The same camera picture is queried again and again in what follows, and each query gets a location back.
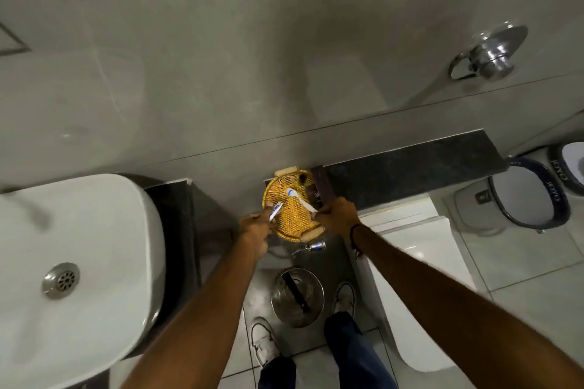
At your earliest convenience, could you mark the person's right hand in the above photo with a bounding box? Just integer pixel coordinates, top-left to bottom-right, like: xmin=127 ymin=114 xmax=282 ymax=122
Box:
xmin=314 ymin=196 xmax=361 ymax=239

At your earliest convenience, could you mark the person's left hand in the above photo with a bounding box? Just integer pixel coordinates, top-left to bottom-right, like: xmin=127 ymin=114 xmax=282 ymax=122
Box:
xmin=238 ymin=207 xmax=276 ymax=252

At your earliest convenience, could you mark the white toothbrush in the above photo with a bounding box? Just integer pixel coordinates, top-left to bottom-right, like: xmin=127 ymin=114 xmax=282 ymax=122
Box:
xmin=286 ymin=188 xmax=319 ymax=214

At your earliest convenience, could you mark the person's right forearm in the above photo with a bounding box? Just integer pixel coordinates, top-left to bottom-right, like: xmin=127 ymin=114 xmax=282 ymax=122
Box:
xmin=350 ymin=224 xmax=584 ymax=389

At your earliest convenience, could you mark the person's left forearm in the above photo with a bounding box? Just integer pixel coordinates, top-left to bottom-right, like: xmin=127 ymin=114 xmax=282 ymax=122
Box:
xmin=120 ymin=234 xmax=269 ymax=389

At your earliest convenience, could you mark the yellow wicker basket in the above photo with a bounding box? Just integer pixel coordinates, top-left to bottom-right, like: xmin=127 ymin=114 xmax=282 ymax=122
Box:
xmin=262 ymin=166 xmax=326 ymax=243

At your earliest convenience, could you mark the brown rectangular box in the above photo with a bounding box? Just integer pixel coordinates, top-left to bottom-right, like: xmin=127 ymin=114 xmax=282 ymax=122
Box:
xmin=310 ymin=165 xmax=337 ymax=212

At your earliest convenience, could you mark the chrome angle valve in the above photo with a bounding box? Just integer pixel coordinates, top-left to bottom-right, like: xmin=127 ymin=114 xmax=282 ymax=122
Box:
xmin=291 ymin=239 xmax=327 ymax=258

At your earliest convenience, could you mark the black wrist band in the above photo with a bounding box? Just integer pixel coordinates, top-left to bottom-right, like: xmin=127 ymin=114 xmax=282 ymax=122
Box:
xmin=349 ymin=223 xmax=371 ymax=260

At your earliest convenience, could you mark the steel waste bin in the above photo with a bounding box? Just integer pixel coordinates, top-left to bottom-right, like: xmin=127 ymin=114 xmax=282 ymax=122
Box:
xmin=271 ymin=267 xmax=325 ymax=328

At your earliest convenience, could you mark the person's right white shoe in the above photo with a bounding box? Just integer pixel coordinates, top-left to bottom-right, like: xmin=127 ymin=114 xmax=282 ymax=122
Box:
xmin=332 ymin=282 xmax=357 ymax=318

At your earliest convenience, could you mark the person's white shoe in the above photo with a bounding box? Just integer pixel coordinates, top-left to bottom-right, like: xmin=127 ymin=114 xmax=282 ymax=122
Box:
xmin=332 ymin=282 xmax=357 ymax=318
xmin=250 ymin=317 xmax=283 ymax=369

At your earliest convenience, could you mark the black sink counter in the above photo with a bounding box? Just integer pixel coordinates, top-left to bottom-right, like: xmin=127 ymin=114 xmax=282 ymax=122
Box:
xmin=123 ymin=178 xmax=202 ymax=360

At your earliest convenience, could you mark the black stone ledge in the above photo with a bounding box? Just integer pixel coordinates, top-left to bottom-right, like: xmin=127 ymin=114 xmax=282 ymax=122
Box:
xmin=315 ymin=129 xmax=510 ymax=212

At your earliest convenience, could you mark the white toilet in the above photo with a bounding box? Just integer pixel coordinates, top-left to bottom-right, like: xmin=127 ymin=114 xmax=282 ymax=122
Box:
xmin=357 ymin=196 xmax=481 ymax=373

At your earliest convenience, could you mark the person's left white shoe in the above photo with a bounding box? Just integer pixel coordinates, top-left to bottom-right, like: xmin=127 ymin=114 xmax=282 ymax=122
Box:
xmin=250 ymin=317 xmax=283 ymax=369

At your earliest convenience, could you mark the person's right jeans leg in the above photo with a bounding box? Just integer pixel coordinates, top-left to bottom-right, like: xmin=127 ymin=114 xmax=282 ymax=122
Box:
xmin=323 ymin=311 xmax=398 ymax=389

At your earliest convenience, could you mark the person's jeans leg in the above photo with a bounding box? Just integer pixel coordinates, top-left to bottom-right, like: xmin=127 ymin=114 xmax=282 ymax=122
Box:
xmin=257 ymin=354 xmax=297 ymax=389
xmin=323 ymin=311 xmax=398 ymax=389

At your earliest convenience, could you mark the person's left jeans leg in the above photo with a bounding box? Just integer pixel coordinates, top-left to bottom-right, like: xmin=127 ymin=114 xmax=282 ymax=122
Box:
xmin=257 ymin=354 xmax=297 ymax=389

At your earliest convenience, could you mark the white sink basin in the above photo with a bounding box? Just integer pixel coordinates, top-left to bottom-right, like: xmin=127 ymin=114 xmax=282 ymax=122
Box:
xmin=0 ymin=174 xmax=166 ymax=389

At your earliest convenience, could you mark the chrome sink drain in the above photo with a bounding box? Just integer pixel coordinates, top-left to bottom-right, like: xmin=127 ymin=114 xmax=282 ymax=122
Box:
xmin=42 ymin=262 xmax=81 ymax=300

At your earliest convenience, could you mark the chrome wall tap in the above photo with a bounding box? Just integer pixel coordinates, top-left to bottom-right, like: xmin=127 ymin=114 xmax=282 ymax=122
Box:
xmin=448 ymin=23 xmax=529 ymax=82

